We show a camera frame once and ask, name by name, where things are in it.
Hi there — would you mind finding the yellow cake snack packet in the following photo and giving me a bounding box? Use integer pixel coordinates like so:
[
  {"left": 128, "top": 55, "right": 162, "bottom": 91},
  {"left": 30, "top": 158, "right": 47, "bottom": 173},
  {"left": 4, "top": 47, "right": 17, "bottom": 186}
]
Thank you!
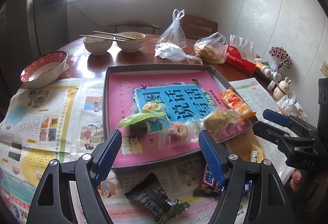
[{"left": 228, "top": 133, "right": 265, "bottom": 163}]

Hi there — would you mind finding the brown chocolate bar wrapper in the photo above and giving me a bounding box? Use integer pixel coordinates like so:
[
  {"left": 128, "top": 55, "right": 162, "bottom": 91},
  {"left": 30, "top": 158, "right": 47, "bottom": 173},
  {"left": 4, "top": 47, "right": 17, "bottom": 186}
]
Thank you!
[{"left": 193, "top": 165, "right": 221, "bottom": 198}]

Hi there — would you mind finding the blue snack packet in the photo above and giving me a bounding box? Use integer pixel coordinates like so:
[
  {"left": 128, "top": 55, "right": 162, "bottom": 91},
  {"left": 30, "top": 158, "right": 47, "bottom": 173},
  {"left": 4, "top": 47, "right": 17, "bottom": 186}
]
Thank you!
[{"left": 243, "top": 180, "right": 252, "bottom": 196}]

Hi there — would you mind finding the black green snack packet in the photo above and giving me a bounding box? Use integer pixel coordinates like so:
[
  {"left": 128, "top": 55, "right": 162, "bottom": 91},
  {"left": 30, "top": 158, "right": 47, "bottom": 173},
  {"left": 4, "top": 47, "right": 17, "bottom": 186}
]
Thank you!
[{"left": 124, "top": 172, "right": 190, "bottom": 223}]

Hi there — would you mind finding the person's hand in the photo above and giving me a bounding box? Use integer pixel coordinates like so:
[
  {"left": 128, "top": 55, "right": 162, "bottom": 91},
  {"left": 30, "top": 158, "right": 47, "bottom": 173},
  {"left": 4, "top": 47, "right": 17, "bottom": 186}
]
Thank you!
[{"left": 290, "top": 168, "right": 310, "bottom": 192}]

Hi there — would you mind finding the crumpled white tissue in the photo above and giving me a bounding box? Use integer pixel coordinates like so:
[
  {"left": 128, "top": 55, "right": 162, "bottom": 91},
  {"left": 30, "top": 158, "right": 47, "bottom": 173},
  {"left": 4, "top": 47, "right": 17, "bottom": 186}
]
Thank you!
[{"left": 276, "top": 91, "right": 307, "bottom": 121}]

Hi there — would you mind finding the white rabbit figurine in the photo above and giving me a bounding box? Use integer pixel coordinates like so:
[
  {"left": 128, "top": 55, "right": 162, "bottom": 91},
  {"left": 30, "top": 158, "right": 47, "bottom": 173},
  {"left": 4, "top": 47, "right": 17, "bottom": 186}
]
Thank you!
[{"left": 273, "top": 77, "right": 291, "bottom": 101}]

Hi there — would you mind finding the clear bag rice cake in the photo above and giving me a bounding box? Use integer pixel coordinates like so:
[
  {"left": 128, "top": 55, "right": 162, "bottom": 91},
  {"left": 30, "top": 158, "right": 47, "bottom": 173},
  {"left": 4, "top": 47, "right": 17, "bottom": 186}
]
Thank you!
[{"left": 201, "top": 109, "right": 245, "bottom": 143}]

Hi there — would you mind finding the small white pill bottle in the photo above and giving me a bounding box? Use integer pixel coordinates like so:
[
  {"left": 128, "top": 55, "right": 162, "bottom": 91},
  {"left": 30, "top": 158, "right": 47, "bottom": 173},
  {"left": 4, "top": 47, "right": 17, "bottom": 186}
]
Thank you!
[{"left": 267, "top": 80, "right": 276, "bottom": 91}]

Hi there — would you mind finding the white medicine bottle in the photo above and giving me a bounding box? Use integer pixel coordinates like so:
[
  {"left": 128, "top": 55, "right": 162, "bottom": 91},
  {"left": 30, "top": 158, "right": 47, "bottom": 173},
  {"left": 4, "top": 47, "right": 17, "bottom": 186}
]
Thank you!
[{"left": 271, "top": 72, "right": 282, "bottom": 82}]

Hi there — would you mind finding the white newspaper right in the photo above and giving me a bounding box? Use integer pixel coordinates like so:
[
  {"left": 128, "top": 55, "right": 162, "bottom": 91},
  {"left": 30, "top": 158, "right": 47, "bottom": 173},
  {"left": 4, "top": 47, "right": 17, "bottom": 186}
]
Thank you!
[{"left": 230, "top": 78, "right": 294, "bottom": 183}]

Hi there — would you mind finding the clear wrapped red pastry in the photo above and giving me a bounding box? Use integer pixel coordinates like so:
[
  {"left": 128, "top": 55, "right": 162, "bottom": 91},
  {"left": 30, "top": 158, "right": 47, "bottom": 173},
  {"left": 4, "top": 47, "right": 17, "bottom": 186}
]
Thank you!
[{"left": 158, "top": 119, "right": 200, "bottom": 150}]

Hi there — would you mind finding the orange cracker packet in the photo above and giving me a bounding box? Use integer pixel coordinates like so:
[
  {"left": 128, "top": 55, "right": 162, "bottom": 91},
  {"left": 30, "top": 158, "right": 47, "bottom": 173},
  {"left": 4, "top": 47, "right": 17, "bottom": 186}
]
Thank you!
[{"left": 219, "top": 87, "right": 256, "bottom": 121}]

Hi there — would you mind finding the green wrapped pastry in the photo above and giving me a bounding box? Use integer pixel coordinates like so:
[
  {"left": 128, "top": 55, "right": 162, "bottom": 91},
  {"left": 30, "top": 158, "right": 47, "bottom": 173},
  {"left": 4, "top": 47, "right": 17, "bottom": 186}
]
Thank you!
[{"left": 118, "top": 111, "right": 166, "bottom": 137}]

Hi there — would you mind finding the red white flower ornament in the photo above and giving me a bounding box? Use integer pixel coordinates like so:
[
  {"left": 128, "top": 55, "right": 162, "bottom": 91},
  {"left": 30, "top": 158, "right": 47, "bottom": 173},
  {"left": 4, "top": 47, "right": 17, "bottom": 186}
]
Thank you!
[{"left": 269, "top": 46, "right": 293, "bottom": 71}]

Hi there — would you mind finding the grey cardboard tray box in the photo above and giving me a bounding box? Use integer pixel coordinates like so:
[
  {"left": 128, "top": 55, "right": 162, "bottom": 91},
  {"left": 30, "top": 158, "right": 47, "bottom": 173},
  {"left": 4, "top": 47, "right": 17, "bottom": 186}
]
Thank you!
[{"left": 103, "top": 63, "right": 258, "bottom": 169}]

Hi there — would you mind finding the small clear wrapped bun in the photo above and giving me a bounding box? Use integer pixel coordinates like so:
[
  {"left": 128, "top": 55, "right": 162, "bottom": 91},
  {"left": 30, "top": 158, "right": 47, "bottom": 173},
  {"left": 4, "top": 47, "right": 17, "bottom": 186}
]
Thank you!
[{"left": 141, "top": 101, "right": 164, "bottom": 113}]

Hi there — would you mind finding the pink and blue book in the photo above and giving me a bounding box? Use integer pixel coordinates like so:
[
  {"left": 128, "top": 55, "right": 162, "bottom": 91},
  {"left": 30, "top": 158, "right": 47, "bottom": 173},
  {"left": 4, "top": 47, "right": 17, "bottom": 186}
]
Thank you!
[{"left": 108, "top": 71, "right": 253, "bottom": 167}]

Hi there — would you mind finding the colourful newspaper left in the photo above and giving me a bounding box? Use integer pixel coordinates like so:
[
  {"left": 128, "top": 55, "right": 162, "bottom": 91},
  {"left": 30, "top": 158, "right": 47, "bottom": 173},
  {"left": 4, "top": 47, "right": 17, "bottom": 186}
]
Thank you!
[{"left": 1, "top": 80, "right": 218, "bottom": 223}]

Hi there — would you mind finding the red tissue pack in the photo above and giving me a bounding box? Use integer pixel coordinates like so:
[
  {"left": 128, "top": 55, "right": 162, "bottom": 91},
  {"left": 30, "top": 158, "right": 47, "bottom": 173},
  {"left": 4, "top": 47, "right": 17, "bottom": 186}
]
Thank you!
[{"left": 226, "top": 34, "right": 256, "bottom": 76}]

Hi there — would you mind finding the plastic bag of buns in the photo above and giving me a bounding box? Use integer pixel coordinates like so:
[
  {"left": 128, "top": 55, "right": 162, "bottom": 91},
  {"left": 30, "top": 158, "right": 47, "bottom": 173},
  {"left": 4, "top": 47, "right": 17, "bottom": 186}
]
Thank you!
[{"left": 194, "top": 32, "right": 227, "bottom": 64}]

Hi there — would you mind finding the red white patterned bowl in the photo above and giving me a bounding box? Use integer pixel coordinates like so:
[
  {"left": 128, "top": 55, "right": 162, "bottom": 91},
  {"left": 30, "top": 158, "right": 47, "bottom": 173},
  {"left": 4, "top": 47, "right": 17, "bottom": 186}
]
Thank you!
[{"left": 20, "top": 51, "right": 68, "bottom": 89}]

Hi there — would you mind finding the white bowl left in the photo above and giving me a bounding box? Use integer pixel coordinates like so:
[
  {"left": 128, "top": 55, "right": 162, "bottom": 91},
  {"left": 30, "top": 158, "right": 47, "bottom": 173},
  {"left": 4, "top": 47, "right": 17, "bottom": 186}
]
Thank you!
[{"left": 83, "top": 37, "right": 113, "bottom": 55}]

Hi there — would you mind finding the crumpled empty plastic bag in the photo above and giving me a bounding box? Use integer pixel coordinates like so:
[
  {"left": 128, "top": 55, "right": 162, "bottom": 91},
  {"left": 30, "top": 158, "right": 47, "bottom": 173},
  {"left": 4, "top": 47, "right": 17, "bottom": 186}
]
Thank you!
[{"left": 155, "top": 42, "right": 202, "bottom": 65}]

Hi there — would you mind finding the white bowl right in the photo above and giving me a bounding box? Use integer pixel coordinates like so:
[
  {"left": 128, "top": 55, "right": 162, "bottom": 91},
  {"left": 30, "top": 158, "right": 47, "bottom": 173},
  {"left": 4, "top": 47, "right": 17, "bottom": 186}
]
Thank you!
[{"left": 115, "top": 32, "right": 146, "bottom": 53}]

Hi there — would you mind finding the wooden chopstick front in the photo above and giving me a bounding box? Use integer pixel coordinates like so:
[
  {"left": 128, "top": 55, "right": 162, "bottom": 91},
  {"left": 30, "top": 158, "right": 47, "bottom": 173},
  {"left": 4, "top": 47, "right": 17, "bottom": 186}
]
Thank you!
[{"left": 80, "top": 34, "right": 126, "bottom": 42}]

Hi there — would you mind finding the wooden chopstick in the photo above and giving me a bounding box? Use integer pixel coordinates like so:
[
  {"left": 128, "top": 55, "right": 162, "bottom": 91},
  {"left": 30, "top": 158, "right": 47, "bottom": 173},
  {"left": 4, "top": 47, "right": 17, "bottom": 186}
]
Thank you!
[
  {"left": 92, "top": 31, "right": 136, "bottom": 41},
  {"left": 80, "top": 34, "right": 126, "bottom": 42}
]

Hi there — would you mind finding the wooden chopstick back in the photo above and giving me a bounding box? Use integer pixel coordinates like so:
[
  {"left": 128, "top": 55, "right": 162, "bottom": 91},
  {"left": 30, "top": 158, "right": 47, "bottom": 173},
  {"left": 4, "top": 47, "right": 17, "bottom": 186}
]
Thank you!
[{"left": 92, "top": 31, "right": 136, "bottom": 41}]

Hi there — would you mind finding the wooden chair back right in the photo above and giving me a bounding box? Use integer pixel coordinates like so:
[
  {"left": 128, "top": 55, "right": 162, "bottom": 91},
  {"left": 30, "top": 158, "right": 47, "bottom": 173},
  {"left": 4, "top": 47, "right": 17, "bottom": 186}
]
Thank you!
[{"left": 182, "top": 15, "right": 218, "bottom": 40}]

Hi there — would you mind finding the tall knotted plastic bag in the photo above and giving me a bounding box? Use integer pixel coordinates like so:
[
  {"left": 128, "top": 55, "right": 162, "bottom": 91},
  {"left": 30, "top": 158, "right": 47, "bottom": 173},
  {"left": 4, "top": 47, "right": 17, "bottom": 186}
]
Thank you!
[{"left": 156, "top": 9, "right": 187, "bottom": 48}]

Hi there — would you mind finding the curved wooden chair back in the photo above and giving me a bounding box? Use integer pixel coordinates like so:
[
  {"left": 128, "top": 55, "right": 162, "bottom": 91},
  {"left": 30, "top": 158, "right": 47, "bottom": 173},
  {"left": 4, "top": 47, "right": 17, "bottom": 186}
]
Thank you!
[{"left": 109, "top": 19, "right": 161, "bottom": 34}]

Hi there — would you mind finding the dark refrigerator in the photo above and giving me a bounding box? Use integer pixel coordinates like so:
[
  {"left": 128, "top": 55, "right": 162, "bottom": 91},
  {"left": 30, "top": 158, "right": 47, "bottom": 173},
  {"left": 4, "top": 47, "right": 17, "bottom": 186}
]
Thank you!
[{"left": 27, "top": 0, "right": 69, "bottom": 58}]

